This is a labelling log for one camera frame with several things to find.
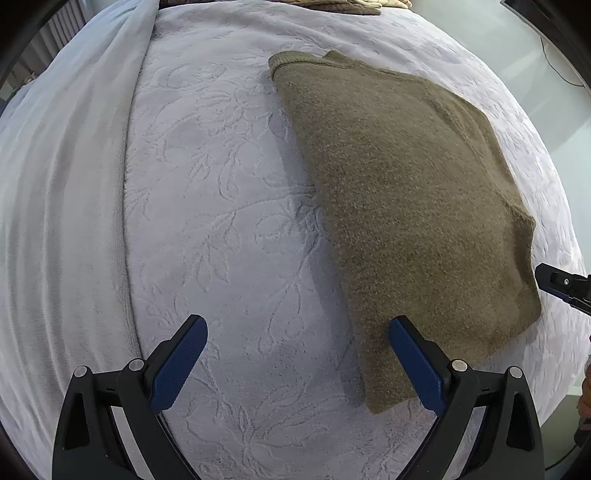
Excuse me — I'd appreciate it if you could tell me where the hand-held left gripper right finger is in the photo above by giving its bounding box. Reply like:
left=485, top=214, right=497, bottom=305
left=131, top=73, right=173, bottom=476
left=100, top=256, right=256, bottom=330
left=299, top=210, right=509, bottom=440
left=388, top=315, right=546, bottom=480

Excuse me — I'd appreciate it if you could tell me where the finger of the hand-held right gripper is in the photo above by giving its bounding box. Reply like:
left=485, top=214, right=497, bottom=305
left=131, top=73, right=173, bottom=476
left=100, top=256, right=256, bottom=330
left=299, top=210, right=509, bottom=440
left=535, top=263, right=591, bottom=317

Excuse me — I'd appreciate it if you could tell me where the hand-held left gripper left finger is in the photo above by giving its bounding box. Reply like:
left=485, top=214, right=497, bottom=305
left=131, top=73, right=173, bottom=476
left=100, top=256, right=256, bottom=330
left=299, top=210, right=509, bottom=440
left=52, top=314, right=208, bottom=480

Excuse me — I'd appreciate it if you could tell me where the olive knit sweater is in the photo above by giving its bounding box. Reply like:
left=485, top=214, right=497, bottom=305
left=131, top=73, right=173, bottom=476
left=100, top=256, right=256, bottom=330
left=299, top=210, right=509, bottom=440
left=269, top=50, right=542, bottom=415

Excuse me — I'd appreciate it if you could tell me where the pile of tan clothes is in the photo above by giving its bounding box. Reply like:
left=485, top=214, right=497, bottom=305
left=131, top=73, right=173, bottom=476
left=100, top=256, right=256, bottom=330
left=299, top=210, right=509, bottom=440
left=159, top=0, right=414, bottom=17

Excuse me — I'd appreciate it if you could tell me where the pale lilac embossed blanket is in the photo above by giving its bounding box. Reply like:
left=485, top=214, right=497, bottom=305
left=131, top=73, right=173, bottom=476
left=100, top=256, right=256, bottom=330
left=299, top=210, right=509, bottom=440
left=121, top=4, right=586, bottom=480

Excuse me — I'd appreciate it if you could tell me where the plain pale bed sheet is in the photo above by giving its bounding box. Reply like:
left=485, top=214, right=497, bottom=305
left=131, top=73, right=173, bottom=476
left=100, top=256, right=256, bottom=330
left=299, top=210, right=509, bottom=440
left=0, top=0, right=160, bottom=464

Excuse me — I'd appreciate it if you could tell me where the thin black cable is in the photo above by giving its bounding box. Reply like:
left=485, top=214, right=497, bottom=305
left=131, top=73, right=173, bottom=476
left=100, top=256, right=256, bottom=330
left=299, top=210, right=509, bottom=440
left=539, top=37, right=586, bottom=88

